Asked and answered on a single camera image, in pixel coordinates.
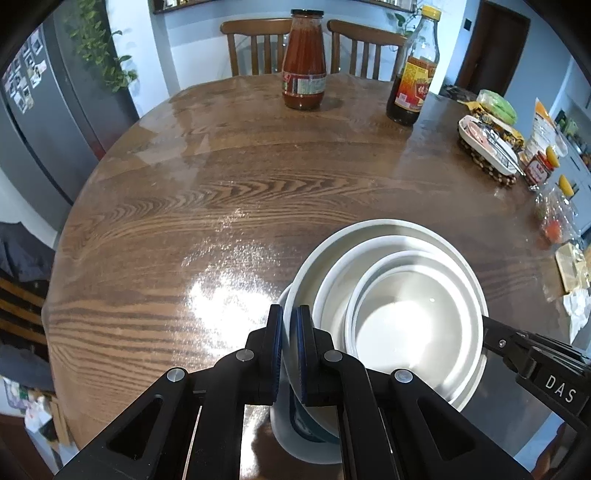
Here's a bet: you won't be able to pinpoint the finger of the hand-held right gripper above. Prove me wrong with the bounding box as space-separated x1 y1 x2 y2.
480 314 540 371

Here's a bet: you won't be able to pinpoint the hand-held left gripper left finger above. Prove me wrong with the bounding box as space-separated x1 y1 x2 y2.
55 305 284 480

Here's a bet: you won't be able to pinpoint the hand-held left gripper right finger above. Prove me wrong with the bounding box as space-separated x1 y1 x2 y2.
295 305 533 480

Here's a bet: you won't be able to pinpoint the white ceramic bowl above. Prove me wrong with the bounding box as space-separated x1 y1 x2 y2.
281 219 490 412
313 235 485 398

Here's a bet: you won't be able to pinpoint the white bowl with blue inside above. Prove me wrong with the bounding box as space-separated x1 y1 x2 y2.
269 281 345 465

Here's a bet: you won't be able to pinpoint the white ceramic ramekin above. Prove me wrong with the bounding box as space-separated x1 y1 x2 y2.
344 251 485 400

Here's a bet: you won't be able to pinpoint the white tissue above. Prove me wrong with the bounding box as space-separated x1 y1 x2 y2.
562 288 591 343

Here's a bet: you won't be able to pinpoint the clear plastic bag of tomatoes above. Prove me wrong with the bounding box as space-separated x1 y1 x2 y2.
534 185 581 246

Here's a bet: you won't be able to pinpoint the wooden bead trivet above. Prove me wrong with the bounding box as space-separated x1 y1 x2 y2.
457 136 519 191

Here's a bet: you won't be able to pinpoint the red label jar yellow lid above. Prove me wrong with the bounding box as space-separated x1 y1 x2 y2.
524 145 560 186

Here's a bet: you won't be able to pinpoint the metal cutlery pile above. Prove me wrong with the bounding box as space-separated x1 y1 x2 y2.
480 122 525 176

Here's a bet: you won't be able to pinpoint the white square dish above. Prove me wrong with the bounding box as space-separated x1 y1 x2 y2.
458 115 519 176

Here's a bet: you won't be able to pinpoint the yellow and black snack packet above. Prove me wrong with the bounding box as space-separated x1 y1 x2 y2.
465 102 526 149

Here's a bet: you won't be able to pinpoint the orange and white bag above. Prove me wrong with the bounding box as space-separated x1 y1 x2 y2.
530 98 570 158

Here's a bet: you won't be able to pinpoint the green packet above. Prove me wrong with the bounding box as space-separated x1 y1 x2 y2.
475 89 518 125

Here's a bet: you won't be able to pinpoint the wooden chair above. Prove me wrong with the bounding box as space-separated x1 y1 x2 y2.
327 19 410 82
220 18 294 77
0 277 51 348

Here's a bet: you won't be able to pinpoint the soy sauce bottle yellow cap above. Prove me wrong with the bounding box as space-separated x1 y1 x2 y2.
386 4 442 127

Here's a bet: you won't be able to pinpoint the dark cloth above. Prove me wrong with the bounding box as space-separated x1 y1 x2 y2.
0 222 57 283

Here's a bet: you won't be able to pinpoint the tomato sauce glass jar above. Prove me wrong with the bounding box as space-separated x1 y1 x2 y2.
281 9 328 112

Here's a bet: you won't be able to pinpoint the dark wooden door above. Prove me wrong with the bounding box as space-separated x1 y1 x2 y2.
455 0 532 95

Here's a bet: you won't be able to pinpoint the grey refrigerator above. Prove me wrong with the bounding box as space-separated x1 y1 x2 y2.
0 7 140 232

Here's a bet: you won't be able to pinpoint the green trailing plant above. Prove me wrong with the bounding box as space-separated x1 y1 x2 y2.
65 0 139 94

